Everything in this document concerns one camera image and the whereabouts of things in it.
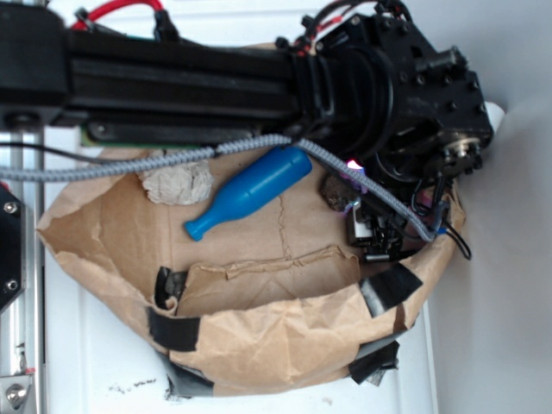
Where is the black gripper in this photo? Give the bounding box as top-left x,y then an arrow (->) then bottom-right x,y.
344,176 -> 444,262

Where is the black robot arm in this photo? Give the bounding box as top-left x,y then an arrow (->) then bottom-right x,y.
1,1 -> 494,261

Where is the brown rock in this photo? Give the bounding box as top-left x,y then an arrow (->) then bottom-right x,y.
320,173 -> 360,212

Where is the brown paper bag tray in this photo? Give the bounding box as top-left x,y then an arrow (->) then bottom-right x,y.
37,164 -> 455,397

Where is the blue plastic bottle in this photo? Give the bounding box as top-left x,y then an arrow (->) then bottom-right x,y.
184,147 -> 312,242

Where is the crumpled white paper ball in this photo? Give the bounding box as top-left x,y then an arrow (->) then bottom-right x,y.
138,160 -> 214,205

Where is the thin black cable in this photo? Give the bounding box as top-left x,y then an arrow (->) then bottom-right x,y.
0,144 -> 143,166

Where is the red cable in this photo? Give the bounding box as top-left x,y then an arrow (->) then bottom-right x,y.
71,0 -> 167,31

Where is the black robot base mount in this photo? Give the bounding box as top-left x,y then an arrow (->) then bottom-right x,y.
0,182 -> 27,314

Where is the aluminium rail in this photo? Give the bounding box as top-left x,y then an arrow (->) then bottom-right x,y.
0,127 -> 47,414

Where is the grey braided cable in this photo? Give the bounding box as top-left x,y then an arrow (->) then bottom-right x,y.
0,133 -> 435,242

